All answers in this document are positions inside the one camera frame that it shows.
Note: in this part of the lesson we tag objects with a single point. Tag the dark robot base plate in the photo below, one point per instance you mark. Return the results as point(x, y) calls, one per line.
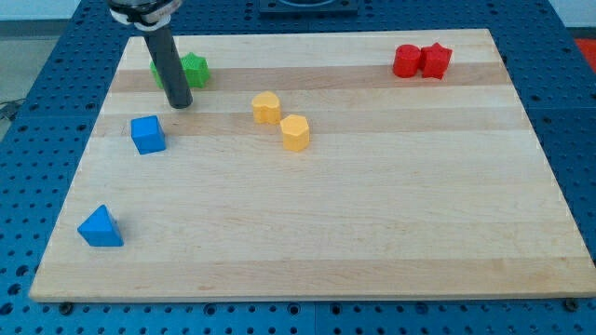
point(274, 7)

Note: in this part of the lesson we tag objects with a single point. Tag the red star block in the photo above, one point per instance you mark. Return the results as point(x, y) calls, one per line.
point(435, 61)

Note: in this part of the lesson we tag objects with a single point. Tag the blue triangle block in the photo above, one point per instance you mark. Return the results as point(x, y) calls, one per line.
point(100, 229)

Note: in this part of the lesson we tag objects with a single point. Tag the yellow heart block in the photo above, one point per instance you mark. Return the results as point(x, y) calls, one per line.
point(266, 108)

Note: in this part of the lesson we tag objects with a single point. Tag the blue cube block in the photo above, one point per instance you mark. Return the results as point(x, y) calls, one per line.
point(147, 134)

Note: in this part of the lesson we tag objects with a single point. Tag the red cylinder block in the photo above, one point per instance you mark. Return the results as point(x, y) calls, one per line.
point(406, 61)

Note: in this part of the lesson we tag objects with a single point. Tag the green block behind rod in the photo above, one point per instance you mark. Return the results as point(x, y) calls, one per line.
point(156, 75)

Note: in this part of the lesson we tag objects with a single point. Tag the yellow hexagon block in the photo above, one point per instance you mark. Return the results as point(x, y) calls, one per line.
point(295, 132)

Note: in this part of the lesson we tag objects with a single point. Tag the wooden board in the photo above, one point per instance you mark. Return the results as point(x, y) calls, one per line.
point(410, 188)

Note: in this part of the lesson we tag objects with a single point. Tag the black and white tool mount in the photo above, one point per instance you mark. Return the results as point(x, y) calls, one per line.
point(145, 15)

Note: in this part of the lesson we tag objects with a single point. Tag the green star block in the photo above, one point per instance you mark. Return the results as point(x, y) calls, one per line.
point(196, 70)

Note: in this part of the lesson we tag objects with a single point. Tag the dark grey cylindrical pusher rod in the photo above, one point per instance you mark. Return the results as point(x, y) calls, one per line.
point(165, 56)

